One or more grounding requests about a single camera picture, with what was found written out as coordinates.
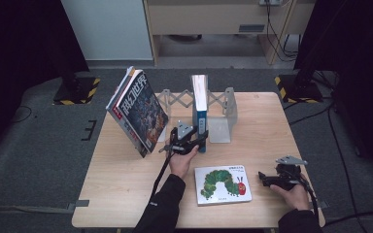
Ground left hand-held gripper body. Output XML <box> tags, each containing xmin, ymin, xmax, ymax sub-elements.
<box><xmin>158</xmin><ymin>119</ymin><xmax>198</xmax><ymax>155</ymax></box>

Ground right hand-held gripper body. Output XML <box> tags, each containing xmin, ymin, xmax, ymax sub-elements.
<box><xmin>275</xmin><ymin>155</ymin><xmax>309</xmax><ymax>191</ymax></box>

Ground grey extendable metal book rack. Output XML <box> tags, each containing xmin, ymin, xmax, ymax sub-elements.
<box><xmin>154</xmin><ymin>86</ymin><xmax>238</xmax><ymax>144</ymax></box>

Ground thick blue book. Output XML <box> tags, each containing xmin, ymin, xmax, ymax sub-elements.
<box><xmin>190</xmin><ymin>74</ymin><xmax>209</xmax><ymax>153</ymax></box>

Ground white caterpillar picture book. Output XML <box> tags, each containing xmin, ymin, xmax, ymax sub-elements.
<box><xmin>193</xmin><ymin>164</ymin><xmax>253</xmax><ymax>207</ymax></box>

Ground dark illustrated magazine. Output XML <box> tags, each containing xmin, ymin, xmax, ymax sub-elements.
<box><xmin>115</xmin><ymin>71</ymin><xmax>170</xmax><ymax>153</ymax></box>

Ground person's right hand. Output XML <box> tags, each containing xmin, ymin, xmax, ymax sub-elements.
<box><xmin>269</xmin><ymin>174</ymin><xmax>310</xmax><ymax>212</ymax></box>

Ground person's left hand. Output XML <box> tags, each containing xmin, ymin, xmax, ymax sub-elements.
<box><xmin>168</xmin><ymin>145</ymin><xmax>200</xmax><ymax>181</ymax></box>

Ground black yellow striped stand base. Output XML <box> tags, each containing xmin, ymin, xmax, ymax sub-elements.
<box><xmin>274</xmin><ymin>69</ymin><xmax>324</xmax><ymax>105</ymax></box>
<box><xmin>52</xmin><ymin>72</ymin><xmax>101</xmax><ymax>106</ymax></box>

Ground beige wooden desk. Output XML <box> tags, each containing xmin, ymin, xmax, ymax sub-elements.
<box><xmin>142</xmin><ymin>0</ymin><xmax>317</xmax><ymax>66</ymax></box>

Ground white cabinet panel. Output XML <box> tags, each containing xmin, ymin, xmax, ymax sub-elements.
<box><xmin>60</xmin><ymin>0</ymin><xmax>153</xmax><ymax>61</ymax></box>

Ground black curtain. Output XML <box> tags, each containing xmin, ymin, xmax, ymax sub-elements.
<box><xmin>293</xmin><ymin>0</ymin><xmax>373</xmax><ymax>185</ymax></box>
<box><xmin>0</xmin><ymin>0</ymin><xmax>90</xmax><ymax>169</ymax></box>

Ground right hand-held gripper black cable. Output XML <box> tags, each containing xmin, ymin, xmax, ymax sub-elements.
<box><xmin>299</xmin><ymin>181</ymin><xmax>320</xmax><ymax>224</ymax></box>

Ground hand-held gripper black cable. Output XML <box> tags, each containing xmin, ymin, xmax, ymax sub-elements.
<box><xmin>299</xmin><ymin>181</ymin><xmax>320</xmax><ymax>224</ymax></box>
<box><xmin>149</xmin><ymin>142</ymin><xmax>176</xmax><ymax>208</ymax></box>

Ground left hand-held gripper black cable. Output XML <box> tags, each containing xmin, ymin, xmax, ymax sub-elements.
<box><xmin>149</xmin><ymin>142</ymin><xmax>176</xmax><ymax>208</ymax></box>

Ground long black floor cable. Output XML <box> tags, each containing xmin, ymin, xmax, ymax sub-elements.
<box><xmin>327</xmin><ymin>106</ymin><xmax>361</xmax><ymax>221</ymax></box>

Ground thick black floor cable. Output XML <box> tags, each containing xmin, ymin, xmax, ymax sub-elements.
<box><xmin>323</xmin><ymin>211</ymin><xmax>373</xmax><ymax>226</ymax></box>

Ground black hanging cables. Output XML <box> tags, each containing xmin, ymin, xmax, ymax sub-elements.
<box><xmin>265</xmin><ymin>1</ymin><xmax>300</xmax><ymax>62</ymax></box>

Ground thin black looped floor cable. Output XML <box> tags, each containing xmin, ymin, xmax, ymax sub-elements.
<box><xmin>13</xmin><ymin>105</ymin><xmax>33</xmax><ymax>124</ymax></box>

